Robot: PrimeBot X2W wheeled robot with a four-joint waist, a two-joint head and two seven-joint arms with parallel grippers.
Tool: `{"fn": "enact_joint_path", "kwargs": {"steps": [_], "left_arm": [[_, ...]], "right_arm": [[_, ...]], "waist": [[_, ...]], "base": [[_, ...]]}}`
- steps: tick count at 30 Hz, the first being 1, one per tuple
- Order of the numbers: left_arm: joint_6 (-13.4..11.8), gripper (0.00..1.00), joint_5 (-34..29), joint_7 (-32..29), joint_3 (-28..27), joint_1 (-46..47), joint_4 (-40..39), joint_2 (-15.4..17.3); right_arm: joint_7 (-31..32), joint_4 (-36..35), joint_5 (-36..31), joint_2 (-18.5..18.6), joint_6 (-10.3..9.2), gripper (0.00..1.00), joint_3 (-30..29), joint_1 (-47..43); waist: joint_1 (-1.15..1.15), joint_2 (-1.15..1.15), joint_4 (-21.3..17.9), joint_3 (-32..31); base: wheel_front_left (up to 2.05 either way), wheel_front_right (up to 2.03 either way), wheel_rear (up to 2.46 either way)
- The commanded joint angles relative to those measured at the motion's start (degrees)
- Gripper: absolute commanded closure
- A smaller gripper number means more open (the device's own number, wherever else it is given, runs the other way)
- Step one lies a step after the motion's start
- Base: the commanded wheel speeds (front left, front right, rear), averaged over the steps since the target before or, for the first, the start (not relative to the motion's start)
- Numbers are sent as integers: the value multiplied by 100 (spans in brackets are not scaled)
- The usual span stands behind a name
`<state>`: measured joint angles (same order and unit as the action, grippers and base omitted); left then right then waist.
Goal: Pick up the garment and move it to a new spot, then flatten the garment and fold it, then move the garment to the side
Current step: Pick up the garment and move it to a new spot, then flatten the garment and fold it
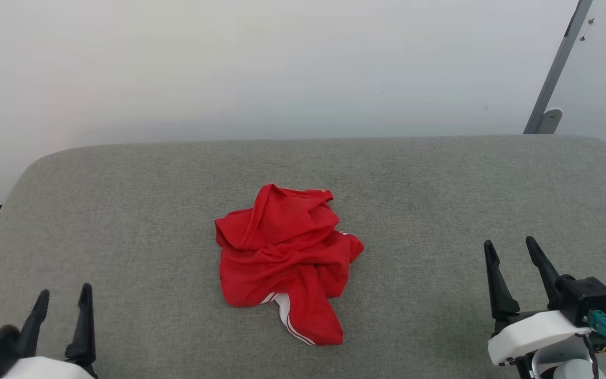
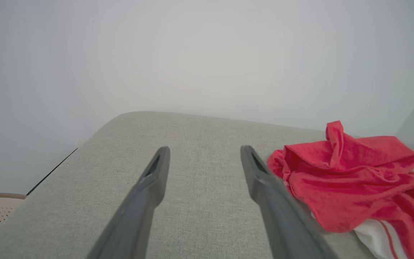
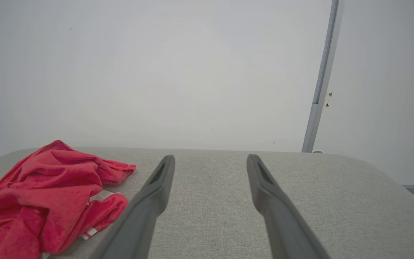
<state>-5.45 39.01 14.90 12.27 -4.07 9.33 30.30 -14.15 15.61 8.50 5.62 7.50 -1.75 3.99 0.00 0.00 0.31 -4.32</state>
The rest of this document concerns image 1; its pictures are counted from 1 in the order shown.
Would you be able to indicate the white pole foot bracket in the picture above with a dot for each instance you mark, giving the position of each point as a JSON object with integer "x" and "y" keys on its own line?
{"x": 550, "y": 121}

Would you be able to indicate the grey fabric sofa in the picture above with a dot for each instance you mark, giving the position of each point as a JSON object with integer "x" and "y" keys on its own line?
{"x": 124, "y": 221}

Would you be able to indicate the grey metal pole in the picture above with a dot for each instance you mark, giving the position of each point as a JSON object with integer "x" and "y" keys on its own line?
{"x": 555, "y": 68}

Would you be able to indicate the red basketball jersey white trim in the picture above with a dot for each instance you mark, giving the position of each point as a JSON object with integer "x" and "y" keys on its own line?
{"x": 282, "y": 252}

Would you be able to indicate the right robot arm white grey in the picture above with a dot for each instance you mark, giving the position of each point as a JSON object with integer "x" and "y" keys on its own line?
{"x": 571, "y": 368}

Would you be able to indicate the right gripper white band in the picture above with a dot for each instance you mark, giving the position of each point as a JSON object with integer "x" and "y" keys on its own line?
{"x": 529, "y": 331}

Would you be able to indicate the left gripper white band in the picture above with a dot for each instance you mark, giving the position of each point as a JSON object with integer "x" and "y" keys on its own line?
{"x": 45, "y": 368}

